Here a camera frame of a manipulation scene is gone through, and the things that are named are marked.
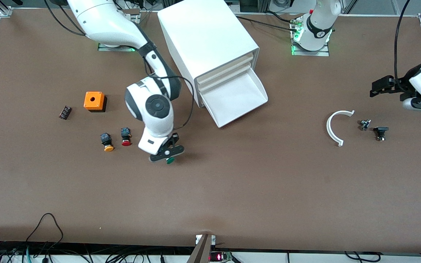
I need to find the lowest white drawer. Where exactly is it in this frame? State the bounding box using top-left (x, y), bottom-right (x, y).
top-left (200, 68), bottom-right (269, 128)

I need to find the black push button part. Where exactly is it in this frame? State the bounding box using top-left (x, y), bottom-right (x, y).
top-left (373, 126), bottom-right (389, 142)

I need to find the yellow push button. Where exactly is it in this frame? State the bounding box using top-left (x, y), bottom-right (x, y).
top-left (100, 133), bottom-right (115, 152)

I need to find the white drawer cabinet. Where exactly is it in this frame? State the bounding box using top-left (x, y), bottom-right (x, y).
top-left (158, 0), bottom-right (260, 108)

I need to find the white curved plastic arc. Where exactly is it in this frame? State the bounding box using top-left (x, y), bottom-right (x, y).
top-left (326, 110), bottom-right (355, 147)

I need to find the orange box with hole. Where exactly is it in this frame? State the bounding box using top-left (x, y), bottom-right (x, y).
top-left (83, 91), bottom-right (107, 113)

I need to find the red LED display module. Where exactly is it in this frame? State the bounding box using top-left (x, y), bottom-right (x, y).
top-left (208, 251), bottom-right (234, 262)

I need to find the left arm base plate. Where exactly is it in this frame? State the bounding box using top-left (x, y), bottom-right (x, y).
top-left (291, 20), bottom-right (330, 57)

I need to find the wooden camera mount post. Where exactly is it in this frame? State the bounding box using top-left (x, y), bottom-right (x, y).
top-left (186, 234), bottom-right (216, 263)

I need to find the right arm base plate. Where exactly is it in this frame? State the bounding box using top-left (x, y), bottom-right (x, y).
top-left (98, 9), bottom-right (140, 52)

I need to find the short black table cable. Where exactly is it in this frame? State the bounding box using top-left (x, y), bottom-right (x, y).
top-left (267, 11), bottom-right (299, 24)

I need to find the long black table cable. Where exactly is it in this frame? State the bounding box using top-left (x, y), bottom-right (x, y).
top-left (237, 16), bottom-right (299, 31)

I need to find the black looped cable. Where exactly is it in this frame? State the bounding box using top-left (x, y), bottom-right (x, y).
top-left (25, 213), bottom-right (64, 253)

